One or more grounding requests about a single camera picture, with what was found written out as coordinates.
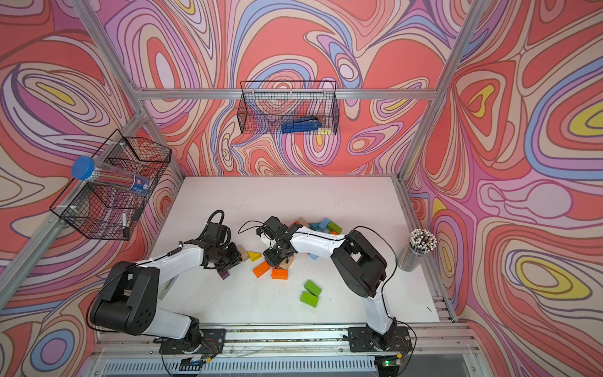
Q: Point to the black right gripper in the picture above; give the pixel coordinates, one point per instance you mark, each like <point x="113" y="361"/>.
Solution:
<point x="271" y="259"/>

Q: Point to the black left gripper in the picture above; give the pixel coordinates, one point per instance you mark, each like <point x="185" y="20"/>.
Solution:
<point x="235" y="257"/>

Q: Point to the orange block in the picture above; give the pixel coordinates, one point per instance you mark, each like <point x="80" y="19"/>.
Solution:
<point x="261" y="269"/>
<point x="279" y="274"/>

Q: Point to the light blue long block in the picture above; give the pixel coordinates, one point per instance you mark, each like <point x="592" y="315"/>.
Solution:
<point x="324" y="225"/>

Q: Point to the green block top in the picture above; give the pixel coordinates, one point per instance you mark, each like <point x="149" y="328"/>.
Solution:
<point x="334" y="228"/>

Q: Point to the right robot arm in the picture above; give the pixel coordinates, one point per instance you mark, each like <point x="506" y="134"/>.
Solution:
<point x="360" y="265"/>

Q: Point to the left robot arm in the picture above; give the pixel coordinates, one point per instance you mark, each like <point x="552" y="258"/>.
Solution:
<point x="129" y="299"/>

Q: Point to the yellow triangle block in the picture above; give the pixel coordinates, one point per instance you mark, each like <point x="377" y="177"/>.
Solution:
<point x="254" y="256"/>

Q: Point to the green block middle row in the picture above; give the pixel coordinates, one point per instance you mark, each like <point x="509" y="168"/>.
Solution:
<point x="312" y="288"/>

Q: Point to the green block row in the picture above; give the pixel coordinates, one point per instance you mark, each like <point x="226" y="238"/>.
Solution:
<point x="309" y="299"/>
<point x="312" y="288"/>

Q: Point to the green block lower row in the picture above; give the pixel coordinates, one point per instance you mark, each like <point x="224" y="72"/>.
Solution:
<point x="309" y="299"/>

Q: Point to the grey stapler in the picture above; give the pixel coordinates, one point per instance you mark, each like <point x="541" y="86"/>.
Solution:
<point x="165" y="288"/>

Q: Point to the marker in left basket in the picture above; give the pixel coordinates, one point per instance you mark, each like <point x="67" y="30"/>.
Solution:
<point x="125" y="228"/>

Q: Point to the blue tool in basket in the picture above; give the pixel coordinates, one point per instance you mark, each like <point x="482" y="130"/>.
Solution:
<point x="301" y="125"/>

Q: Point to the cup of pencils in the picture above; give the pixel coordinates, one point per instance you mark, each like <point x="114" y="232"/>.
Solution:
<point x="421" y="242"/>

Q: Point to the clear bottle blue cap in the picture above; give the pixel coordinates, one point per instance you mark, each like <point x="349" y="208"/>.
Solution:
<point x="89" y="170"/>

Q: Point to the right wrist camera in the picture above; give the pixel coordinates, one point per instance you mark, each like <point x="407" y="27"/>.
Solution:
<point x="273" y="229"/>

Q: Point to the left wire basket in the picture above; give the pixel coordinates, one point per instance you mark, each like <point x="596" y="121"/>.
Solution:
<point x="95" y="211"/>

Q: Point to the wire basket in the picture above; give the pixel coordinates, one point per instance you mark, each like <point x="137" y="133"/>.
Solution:
<point x="95" y="211"/>
<point x="265" y="104"/>

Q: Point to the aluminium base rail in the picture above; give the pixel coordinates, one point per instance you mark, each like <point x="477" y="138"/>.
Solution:
<point x="442" y="349"/>

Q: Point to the rear wire basket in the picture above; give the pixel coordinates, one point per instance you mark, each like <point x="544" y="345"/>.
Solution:
<point x="265" y="104"/>

